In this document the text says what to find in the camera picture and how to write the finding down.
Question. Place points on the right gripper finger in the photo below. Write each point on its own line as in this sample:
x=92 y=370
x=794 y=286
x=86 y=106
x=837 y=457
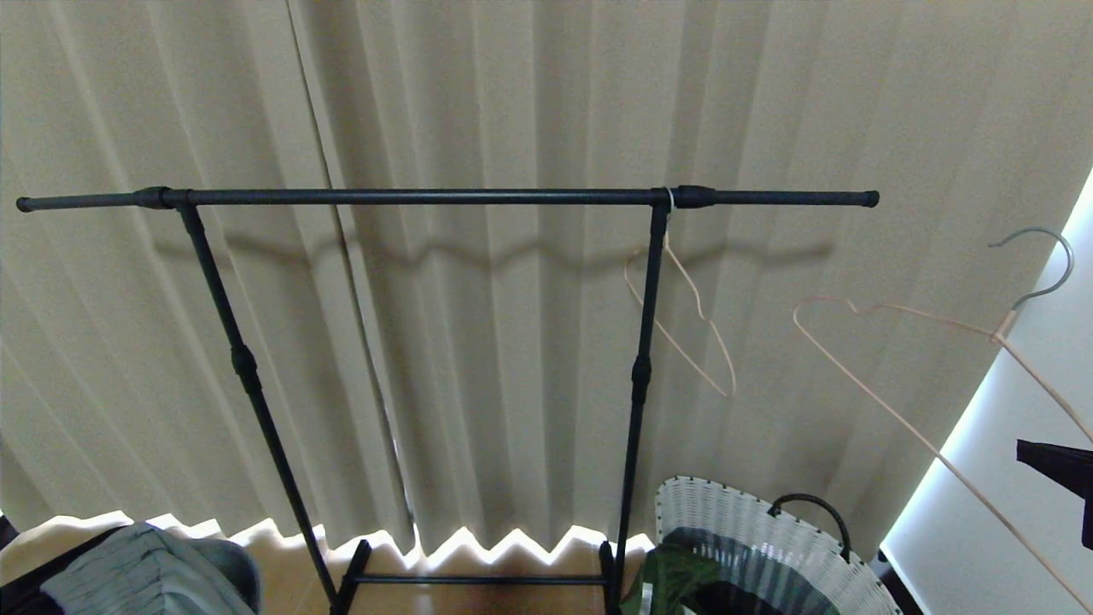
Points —
x=1067 y=465

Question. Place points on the pink clothes hanger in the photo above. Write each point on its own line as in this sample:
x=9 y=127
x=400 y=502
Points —
x=1068 y=254
x=675 y=335

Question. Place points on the pale grey shorts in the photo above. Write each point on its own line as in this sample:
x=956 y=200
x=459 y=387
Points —
x=137 y=572

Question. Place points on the white laundry basket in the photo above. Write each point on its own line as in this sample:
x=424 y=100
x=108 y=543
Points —
x=726 y=512

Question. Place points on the black clothes rack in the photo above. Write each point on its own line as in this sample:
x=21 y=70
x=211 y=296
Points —
x=427 y=196

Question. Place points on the green garment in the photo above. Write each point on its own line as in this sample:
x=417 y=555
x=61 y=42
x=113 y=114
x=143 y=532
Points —
x=675 y=581

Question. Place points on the beige curtain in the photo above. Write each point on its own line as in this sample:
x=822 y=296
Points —
x=512 y=102

